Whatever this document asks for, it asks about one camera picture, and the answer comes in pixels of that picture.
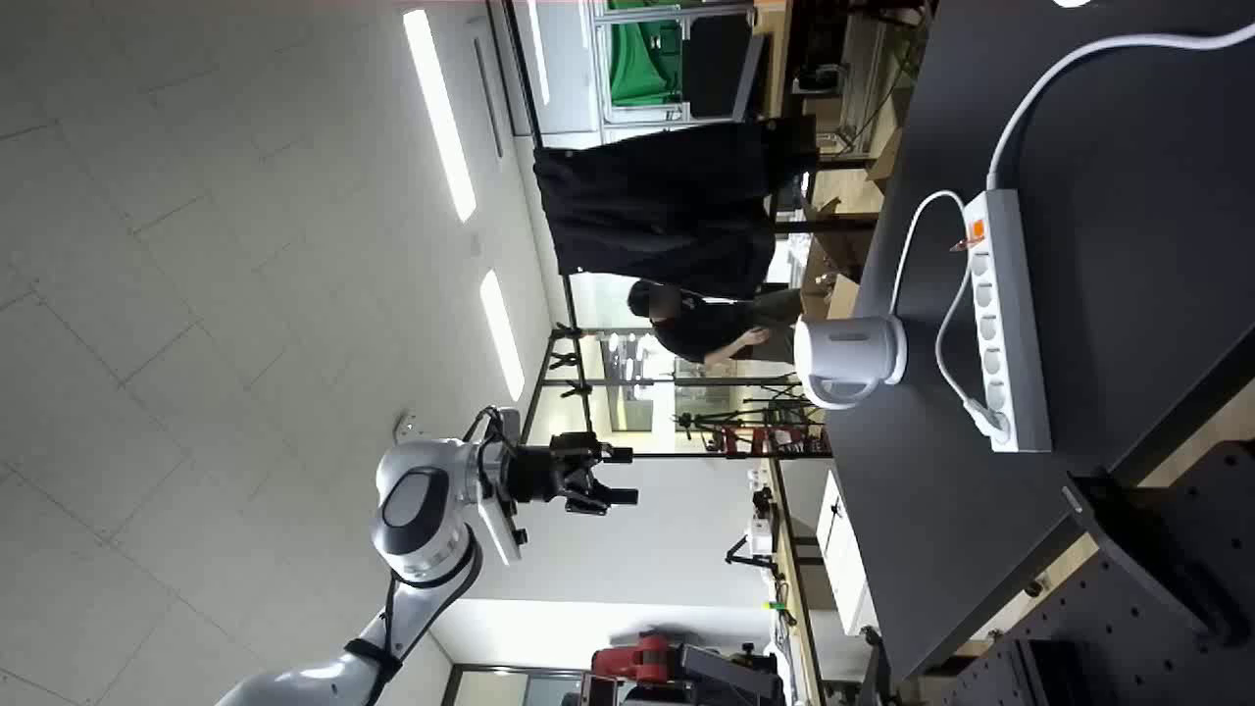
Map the white power strip orange button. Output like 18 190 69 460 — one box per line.
956 183 1055 460

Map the thick white power strip cord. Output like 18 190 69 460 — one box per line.
980 17 1255 196

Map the black perforated breadboard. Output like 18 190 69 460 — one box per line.
939 438 1255 706

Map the red machine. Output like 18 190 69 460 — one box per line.
587 628 685 697

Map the white cup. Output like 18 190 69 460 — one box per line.
793 310 915 411

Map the white appliance cable with plug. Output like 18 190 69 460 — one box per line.
885 190 1013 438

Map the white drawer cabinet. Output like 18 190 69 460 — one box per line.
813 469 884 641

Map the long ceiling light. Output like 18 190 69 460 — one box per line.
399 5 484 226
473 265 531 405

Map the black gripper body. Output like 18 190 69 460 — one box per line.
505 437 601 514

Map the round ceiling smoke detector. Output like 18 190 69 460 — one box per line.
388 408 433 455

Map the black hanging cloth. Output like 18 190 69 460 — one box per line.
531 116 821 303

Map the person in black shirt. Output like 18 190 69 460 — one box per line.
624 275 803 367

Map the white metal frame booth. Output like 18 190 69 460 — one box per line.
511 0 767 152

